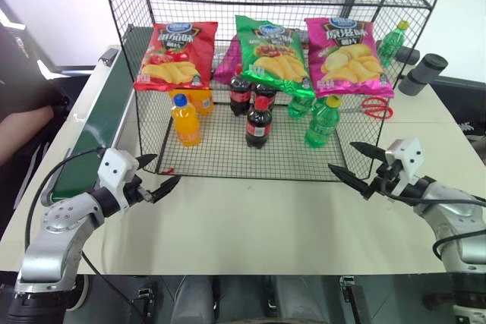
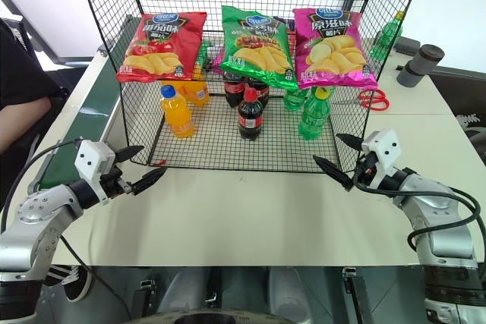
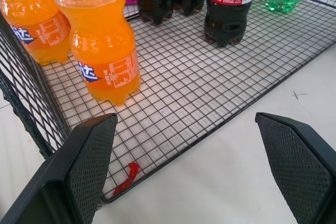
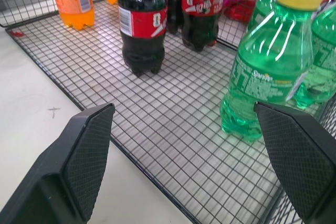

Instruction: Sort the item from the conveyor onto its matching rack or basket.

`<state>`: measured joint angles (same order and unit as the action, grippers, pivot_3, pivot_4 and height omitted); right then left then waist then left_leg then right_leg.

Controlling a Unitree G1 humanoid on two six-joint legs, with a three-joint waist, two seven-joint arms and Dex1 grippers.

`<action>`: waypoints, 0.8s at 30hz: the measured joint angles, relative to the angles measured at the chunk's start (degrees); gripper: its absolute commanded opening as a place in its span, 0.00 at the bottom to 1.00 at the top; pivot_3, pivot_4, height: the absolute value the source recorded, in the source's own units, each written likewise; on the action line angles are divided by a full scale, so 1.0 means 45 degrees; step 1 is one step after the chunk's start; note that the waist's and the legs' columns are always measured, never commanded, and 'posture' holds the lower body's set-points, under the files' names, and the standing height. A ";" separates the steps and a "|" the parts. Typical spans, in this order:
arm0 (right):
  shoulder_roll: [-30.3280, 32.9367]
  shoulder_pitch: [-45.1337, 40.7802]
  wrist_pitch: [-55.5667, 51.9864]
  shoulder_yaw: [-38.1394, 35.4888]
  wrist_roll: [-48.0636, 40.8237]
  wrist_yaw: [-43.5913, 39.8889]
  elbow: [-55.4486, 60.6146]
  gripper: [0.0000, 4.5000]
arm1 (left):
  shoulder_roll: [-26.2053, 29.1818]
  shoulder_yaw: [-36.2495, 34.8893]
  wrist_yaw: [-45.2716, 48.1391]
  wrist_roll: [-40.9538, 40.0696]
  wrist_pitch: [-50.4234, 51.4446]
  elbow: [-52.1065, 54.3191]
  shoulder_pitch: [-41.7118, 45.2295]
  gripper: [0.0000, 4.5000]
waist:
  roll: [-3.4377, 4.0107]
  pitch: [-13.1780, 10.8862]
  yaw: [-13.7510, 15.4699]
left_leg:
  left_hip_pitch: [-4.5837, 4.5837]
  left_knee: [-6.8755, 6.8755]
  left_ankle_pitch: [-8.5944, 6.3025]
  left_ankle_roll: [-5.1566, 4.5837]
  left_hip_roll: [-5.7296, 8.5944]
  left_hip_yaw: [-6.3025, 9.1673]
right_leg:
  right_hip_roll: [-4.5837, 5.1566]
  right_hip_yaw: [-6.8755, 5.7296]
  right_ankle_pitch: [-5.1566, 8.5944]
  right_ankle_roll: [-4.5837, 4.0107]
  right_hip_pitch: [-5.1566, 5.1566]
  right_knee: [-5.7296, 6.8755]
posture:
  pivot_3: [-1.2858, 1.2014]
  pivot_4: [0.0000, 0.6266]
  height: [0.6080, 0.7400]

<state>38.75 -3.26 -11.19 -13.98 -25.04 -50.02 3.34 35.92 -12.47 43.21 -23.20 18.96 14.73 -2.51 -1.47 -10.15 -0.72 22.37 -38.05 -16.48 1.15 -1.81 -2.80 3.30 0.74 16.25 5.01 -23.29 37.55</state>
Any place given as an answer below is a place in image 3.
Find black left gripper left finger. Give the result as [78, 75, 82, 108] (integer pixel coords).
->
[0, 113, 119, 224]

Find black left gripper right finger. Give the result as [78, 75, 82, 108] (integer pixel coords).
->
[255, 112, 336, 224]

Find orange Fanta soda bottle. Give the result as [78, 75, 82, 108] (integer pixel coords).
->
[0, 0, 72, 66]
[52, 0, 141, 107]

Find black wire basket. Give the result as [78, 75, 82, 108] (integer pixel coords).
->
[0, 0, 336, 204]

